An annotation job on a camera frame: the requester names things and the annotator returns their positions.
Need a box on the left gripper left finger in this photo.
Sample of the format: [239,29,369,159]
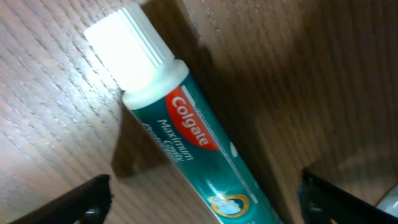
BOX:
[10,174,113,224]

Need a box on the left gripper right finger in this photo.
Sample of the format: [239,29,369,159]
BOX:
[298,170,397,224]

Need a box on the green toothpaste tube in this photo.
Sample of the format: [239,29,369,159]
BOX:
[84,3,280,224]

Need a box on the white box with pink interior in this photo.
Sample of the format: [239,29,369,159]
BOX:
[376,184,398,218]

